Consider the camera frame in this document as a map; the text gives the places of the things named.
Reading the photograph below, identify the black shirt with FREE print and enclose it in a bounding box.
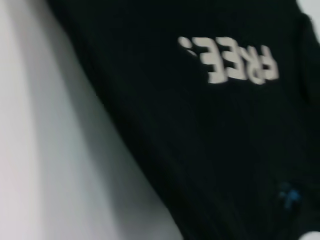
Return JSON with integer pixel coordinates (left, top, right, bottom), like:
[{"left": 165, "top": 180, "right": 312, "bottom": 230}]
[{"left": 46, "top": 0, "right": 320, "bottom": 240}]

